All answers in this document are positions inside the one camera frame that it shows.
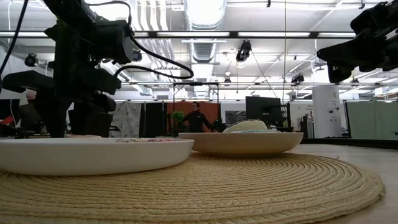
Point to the small background plant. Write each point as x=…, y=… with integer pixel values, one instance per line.
x=178, y=116

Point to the black rack frame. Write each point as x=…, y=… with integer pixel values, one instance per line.
x=196, y=83

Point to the black monitor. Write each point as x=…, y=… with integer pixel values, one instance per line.
x=263, y=109

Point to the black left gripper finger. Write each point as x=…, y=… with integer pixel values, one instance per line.
x=56, y=115
x=90, y=104

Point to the black ceiling spotlight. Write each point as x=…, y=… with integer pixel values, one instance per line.
x=243, y=51
x=138, y=56
x=31, y=59
x=298, y=77

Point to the white pillar cabinet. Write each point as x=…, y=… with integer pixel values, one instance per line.
x=326, y=109

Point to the person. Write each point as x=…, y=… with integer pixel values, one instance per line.
x=197, y=119
x=28, y=112

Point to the black screen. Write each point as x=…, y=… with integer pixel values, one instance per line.
x=9, y=109

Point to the black overhead frame beam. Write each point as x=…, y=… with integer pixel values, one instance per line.
x=248, y=34

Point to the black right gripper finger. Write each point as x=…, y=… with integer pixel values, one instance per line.
x=348, y=60
x=348, y=49

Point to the beige plate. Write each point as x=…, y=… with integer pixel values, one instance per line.
x=242, y=144

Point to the black panel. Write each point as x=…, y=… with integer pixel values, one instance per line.
x=155, y=119

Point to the black plant pot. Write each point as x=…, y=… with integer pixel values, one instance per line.
x=104, y=127

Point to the black aluminium table frame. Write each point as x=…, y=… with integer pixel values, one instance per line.
x=357, y=142

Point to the white plate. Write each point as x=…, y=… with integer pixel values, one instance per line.
x=93, y=155

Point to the round woven straw placemat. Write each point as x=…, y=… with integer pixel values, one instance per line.
x=199, y=193

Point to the green partition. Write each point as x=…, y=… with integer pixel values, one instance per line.
x=370, y=119

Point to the large pink frosted donut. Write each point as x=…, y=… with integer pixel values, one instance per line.
x=84, y=136

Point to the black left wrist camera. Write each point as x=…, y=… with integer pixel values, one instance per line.
x=112, y=42

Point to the red object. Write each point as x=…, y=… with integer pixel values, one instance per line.
x=6, y=120

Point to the orange partition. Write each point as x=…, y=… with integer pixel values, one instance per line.
x=174, y=107

